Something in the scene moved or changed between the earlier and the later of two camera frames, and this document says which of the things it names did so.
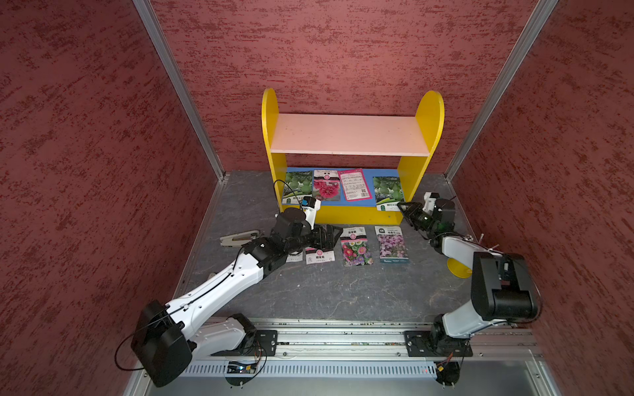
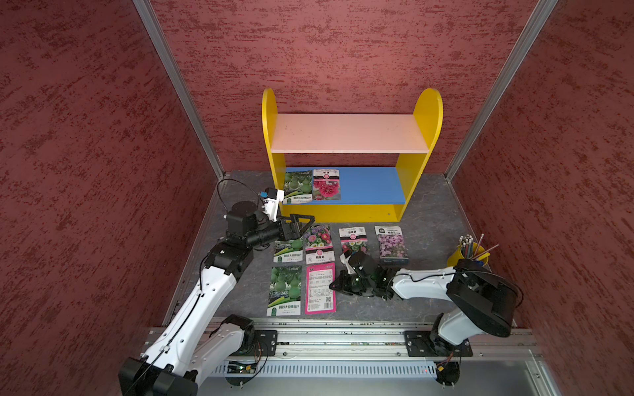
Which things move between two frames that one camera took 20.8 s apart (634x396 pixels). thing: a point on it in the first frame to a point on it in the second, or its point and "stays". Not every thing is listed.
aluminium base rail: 363,357 stays
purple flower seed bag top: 391,246 stays
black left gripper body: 313,238 to 276,231
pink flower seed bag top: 355,247 stays
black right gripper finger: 408,207 to 338,284
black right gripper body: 418,219 to 355,285
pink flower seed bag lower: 326,185 stays
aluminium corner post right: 502,87 stays
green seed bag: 389,193 to 285,291
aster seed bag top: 318,256 stays
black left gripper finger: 332,235 to 299,223
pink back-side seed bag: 355,186 to 319,297
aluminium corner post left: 171,74 stays
